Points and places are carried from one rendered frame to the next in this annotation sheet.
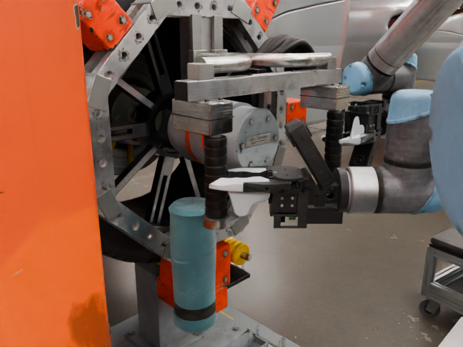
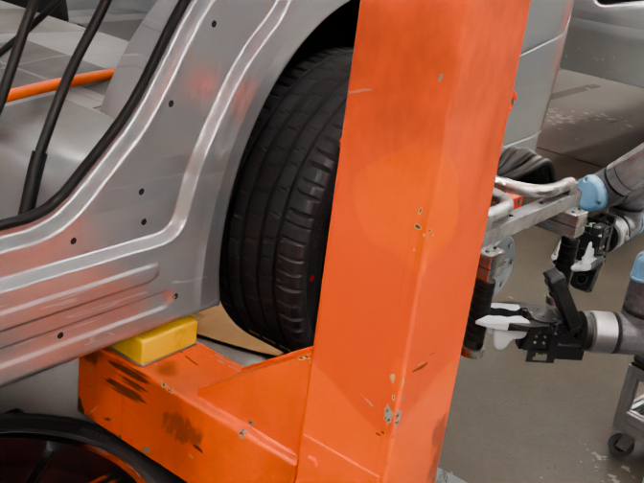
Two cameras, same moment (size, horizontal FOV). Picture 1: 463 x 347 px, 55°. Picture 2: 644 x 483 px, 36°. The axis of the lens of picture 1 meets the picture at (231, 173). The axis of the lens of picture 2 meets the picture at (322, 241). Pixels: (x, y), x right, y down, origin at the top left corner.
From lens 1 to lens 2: 1.14 m
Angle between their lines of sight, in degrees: 10
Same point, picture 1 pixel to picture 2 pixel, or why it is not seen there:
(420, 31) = not seen: outside the picture
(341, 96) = (580, 224)
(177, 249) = not seen: hidden behind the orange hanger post
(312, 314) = (470, 445)
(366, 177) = (609, 323)
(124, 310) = not seen: hidden behind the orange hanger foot
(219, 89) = (493, 237)
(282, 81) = (535, 218)
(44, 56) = (465, 275)
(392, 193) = (629, 338)
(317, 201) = (563, 339)
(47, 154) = (452, 329)
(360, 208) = (600, 349)
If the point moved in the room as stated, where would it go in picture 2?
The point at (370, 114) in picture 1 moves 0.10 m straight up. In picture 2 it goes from (602, 238) to (613, 192)
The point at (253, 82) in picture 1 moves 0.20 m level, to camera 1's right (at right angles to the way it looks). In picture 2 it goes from (515, 225) to (620, 234)
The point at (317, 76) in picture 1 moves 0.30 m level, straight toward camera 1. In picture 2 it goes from (561, 204) to (586, 264)
